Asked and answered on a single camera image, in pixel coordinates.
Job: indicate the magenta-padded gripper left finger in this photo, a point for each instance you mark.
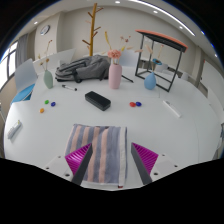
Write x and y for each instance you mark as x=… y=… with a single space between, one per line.
x=78 y=158

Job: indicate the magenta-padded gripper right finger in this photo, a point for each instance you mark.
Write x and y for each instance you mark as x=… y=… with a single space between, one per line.
x=146 y=160

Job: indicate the grey striped towel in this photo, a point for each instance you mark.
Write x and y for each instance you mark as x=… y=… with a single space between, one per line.
x=106 y=146

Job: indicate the small blue disc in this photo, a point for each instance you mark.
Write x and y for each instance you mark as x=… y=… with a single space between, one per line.
x=138 y=104
x=53 y=104

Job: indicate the small red disc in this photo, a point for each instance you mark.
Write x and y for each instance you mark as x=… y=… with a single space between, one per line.
x=132 y=104

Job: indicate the small orange disc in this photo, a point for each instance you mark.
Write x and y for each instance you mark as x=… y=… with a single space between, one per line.
x=42 y=110

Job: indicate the black rectangular case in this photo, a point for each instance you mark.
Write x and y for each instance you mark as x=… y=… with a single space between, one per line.
x=97 y=100

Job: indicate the small green disc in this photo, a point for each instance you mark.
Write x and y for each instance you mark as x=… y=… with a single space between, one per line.
x=47 y=102

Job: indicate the white remote control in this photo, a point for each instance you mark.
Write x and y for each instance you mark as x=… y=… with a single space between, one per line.
x=14 y=129

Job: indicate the black marker pen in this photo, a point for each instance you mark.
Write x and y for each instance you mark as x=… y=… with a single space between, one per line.
x=69 y=87

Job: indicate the blue vase with dried stems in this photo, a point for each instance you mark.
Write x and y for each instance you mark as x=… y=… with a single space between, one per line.
x=150 y=81

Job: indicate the green vase with dried flowers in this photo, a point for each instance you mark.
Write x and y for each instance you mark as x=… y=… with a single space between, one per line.
x=48 y=80

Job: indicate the pink vase with flowers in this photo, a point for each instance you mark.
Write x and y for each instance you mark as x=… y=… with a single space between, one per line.
x=115 y=76

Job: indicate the grey backpack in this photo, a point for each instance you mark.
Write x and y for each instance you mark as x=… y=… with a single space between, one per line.
x=86 y=68

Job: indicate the white chair with blue seat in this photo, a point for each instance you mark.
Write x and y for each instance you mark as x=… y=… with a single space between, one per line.
x=25 y=76

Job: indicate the window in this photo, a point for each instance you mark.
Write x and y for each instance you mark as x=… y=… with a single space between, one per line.
x=6 y=68

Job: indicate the grey curtain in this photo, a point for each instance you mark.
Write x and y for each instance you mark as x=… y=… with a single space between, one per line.
x=22 y=48

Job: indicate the black-framed orange-topped side table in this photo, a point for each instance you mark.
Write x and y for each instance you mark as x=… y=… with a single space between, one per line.
x=163 y=37

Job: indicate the wooden coat rack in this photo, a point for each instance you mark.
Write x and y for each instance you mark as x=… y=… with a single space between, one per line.
x=93 y=30

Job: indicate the ceiling light strip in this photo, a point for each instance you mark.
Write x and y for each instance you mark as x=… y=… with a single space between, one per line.
x=173 y=18

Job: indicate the recessed ceiling spotlights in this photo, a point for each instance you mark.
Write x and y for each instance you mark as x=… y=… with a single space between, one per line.
x=155 y=11

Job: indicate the round wall clock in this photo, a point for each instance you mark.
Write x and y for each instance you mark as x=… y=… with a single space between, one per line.
x=45 y=30

